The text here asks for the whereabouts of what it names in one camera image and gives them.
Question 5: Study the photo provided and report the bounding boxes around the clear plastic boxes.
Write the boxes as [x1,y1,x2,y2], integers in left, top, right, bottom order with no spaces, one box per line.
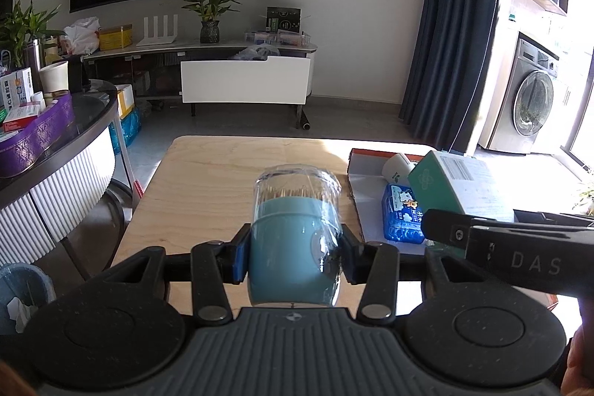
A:
[244,30,311,46]

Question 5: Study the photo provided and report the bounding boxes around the washing machine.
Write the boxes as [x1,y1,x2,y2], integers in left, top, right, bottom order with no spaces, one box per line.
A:
[478,32,564,154]

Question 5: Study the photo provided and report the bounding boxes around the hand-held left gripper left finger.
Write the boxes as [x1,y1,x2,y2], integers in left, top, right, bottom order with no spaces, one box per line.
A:
[111,223,254,327]

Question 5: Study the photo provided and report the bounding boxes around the dark blue curtain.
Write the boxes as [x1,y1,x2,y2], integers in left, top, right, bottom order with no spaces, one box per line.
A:
[399,0,513,153]

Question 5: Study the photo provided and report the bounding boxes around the purple patterned tray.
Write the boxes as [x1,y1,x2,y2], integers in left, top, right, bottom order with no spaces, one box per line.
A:
[0,92,77,179]

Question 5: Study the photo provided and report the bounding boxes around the bamboo plant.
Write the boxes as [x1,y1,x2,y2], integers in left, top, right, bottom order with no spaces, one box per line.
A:
[0,0,61,69]

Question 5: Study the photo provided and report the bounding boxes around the white plastic bag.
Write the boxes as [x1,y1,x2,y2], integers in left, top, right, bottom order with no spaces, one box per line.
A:
[62,16,101,55]

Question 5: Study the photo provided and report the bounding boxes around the cardboard box with yellow tape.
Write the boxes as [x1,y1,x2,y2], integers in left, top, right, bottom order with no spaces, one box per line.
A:
[114,84,135,121]

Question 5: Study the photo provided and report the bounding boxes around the yellow tin box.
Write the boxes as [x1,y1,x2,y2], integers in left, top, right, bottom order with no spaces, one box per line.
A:
[99,25,134,52]

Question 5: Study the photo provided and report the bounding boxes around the potted plant in dark vase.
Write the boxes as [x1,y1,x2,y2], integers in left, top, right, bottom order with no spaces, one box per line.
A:
[182,0,249,44]

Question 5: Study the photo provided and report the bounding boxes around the oval white ribbed coffee table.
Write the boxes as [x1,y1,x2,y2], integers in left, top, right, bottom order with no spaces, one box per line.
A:
[0,78,135,281]

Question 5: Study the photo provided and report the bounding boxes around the blue dental floss box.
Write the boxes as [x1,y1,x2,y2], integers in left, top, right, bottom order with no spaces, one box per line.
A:
[383,184,430,245]

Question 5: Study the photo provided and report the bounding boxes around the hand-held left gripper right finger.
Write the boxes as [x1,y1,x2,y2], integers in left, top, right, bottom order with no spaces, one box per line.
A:
[341,225,479,327]

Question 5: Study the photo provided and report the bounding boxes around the crumpled grey plastic bag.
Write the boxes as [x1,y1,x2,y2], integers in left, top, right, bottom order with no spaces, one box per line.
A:
[229,44,281,62]

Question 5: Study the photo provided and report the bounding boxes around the blue trash bin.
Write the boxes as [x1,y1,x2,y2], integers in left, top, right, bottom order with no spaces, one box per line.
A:
[0,262,57,334]

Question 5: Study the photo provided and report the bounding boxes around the white medicine box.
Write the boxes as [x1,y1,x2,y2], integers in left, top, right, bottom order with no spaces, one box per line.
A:
[0,68,34,109]

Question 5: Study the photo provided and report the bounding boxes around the white router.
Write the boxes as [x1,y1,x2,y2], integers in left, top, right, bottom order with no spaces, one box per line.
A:
[136,16,178,48]

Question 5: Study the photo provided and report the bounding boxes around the white plug-in device leaf logo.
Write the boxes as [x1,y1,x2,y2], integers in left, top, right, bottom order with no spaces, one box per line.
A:
[382,153,417,186]

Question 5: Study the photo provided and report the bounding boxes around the person's right hand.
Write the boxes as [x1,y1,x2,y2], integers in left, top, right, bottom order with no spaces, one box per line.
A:
[559,317,594,396]

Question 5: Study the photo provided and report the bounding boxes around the orange-rimmed cardboard box lid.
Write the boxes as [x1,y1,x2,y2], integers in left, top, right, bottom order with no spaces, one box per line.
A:
[348,148,560,313]

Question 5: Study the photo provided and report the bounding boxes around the steel tumbler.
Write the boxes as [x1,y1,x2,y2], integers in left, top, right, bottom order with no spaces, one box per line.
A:
[22,40,46,93]

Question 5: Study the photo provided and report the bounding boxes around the teal carton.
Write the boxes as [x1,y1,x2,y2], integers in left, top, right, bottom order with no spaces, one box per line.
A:
[408,150,516,223]

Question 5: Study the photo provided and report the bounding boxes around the blue toothpick jar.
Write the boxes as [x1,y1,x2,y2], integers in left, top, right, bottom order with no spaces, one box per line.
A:
[249,164,344,308]

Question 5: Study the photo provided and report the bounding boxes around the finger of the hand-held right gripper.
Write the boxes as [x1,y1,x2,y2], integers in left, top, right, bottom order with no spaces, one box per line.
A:
[421,209,474,260]

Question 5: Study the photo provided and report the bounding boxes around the red and white box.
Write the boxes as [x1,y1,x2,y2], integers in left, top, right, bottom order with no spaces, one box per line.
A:
[2,103,42,132]

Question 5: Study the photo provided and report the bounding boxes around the white television stand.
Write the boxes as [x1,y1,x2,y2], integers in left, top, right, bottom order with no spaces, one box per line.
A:
[82,39,320,130]

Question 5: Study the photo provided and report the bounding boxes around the black and green box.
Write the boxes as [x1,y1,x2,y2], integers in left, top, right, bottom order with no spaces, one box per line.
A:
[266,7,302,32]

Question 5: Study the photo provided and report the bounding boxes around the blue plastic bags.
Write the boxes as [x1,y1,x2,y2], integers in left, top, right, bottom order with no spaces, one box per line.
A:
[109,108,142,153]

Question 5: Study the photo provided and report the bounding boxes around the white paper cup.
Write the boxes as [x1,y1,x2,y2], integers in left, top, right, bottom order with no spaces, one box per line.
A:
[38,61,70,95]

